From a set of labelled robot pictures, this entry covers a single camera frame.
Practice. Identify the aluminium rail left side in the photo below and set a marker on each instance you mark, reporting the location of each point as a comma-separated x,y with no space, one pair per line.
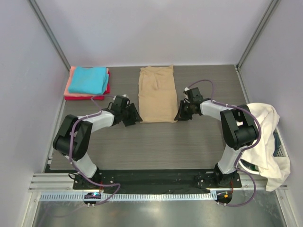
50,182

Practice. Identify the aluminium frame post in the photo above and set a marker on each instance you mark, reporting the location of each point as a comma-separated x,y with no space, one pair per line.
42,20
257,33

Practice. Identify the right aluminium frame post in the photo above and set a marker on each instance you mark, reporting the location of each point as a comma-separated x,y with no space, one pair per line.
257,33

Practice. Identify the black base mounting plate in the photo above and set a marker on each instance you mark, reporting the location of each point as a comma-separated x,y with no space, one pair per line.
186,181

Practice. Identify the beige t shirt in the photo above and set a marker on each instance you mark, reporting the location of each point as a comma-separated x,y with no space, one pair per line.
157,95

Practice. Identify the folded pink t shirt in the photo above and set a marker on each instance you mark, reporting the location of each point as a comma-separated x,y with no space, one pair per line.
69,91

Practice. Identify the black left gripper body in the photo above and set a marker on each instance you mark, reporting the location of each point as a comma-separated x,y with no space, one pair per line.
121,113

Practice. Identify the slotted grey cable duct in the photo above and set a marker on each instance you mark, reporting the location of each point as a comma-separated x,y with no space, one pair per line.
94,196

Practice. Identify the folded blue t shirt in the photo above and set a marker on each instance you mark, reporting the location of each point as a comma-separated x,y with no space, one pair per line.
88,80

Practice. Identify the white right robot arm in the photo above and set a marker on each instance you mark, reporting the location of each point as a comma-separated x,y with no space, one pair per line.
239,130

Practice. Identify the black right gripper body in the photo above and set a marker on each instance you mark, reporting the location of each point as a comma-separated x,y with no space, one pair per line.
191,108

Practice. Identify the white t shirt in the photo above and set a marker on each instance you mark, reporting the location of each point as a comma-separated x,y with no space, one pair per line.
275,169

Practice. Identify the white laundry basket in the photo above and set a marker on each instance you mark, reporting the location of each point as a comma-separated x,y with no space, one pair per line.
278,152

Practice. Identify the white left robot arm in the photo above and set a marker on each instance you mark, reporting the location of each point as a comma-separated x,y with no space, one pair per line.
73,137

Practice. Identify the left aluminium frame post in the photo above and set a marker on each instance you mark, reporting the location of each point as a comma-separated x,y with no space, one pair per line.
42,20

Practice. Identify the folded red t shirt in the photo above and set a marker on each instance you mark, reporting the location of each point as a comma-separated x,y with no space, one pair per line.
79,96

